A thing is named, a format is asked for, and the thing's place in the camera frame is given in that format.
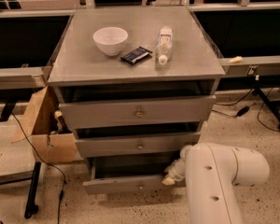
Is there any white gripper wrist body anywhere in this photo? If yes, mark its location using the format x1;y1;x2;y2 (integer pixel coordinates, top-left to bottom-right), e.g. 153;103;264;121
165;159;186;182

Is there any grey bottom drawer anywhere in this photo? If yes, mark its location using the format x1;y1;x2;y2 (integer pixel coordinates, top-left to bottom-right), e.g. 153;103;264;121
83;152;185;195

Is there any grey drawer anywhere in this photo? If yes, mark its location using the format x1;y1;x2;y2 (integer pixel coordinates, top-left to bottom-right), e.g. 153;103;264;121
76;132;200;158
83;152;185;195
60;95;216;130

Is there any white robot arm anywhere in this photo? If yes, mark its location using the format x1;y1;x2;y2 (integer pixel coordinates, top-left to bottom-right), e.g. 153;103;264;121
162;143;270;224

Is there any grey middle drawer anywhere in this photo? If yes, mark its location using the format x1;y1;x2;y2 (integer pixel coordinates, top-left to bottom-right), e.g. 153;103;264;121
76;132;200;158

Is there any grey top drawer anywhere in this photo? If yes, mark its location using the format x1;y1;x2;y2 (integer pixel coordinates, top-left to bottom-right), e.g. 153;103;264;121
60;95;216;130

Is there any grey drawer cabinet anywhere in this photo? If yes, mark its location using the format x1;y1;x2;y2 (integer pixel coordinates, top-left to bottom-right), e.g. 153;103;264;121
49;7;224;182

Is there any black stand leg right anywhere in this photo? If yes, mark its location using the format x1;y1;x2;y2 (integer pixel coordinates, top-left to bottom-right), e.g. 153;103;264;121
252;82;280;131

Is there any clear plastic bottle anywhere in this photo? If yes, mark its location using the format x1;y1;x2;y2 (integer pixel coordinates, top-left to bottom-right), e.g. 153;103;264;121
156;26;174;65

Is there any dark blue snack packet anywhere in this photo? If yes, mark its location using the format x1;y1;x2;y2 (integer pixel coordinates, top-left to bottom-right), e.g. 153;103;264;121
120;47;152;65

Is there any brown cardboard box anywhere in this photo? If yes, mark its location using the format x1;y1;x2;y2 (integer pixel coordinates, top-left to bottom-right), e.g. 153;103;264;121
12;87;77;163

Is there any small yellow foam piece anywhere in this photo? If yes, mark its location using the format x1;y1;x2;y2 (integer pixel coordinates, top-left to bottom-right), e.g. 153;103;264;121
228;56;243;63

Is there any black table leg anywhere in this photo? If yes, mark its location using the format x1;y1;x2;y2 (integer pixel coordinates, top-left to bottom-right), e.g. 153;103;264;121
24;162;41;219

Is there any white ceramic bowl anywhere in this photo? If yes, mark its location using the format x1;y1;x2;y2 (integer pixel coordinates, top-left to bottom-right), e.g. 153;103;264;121
92;27;128;56

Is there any black power adapter cable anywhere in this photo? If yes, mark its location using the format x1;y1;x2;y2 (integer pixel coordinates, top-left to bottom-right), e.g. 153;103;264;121
212;89;256;118

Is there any black floor cable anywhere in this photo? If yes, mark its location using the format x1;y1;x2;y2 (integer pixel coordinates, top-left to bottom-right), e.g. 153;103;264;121
10;113;67;224

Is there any wall power outlet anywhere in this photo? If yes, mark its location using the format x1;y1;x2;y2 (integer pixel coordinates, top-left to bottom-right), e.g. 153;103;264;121
247;65;258;76

